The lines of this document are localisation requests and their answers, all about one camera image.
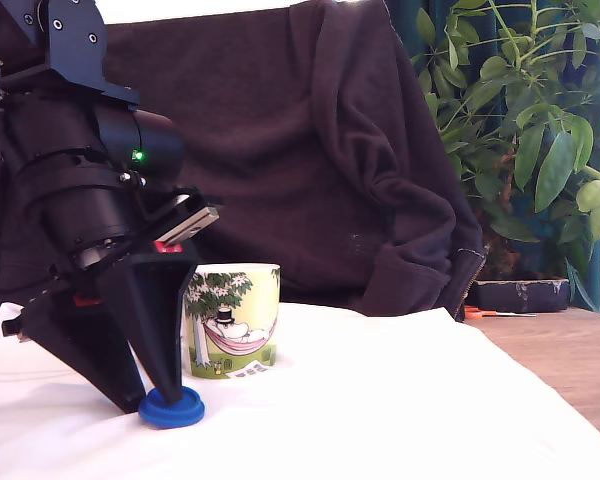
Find orange handled scissors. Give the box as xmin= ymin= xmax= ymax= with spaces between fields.
xmin=463 ymin=304 xmax=538 ymax=322

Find dark rectangular planter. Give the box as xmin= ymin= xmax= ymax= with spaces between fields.
xmin=466 ymin=278 xmax=572 ymax=315

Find green leafy houseplant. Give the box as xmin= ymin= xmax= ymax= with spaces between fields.
xmin=411 ymin=0 xmax=600 ymax=312

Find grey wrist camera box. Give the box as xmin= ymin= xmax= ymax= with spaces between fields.
xmin=168 ymin=190 xmax=202 ymax=209

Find green illustrated coffee mug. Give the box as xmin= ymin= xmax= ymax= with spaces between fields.
xmin=179 ymin=263 xmax=282 ymax=381

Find dark draped jacket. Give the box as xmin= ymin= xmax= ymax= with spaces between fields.
xmin=0 ymin=0 xmax=489 ymax=324

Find blue coffee capsule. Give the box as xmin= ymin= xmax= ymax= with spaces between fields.
xmin=137 ymin=386 xmax=207 ymax=431

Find white cloth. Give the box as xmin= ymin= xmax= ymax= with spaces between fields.
xmin=0 ymin=301 xmax=600 ymax=480

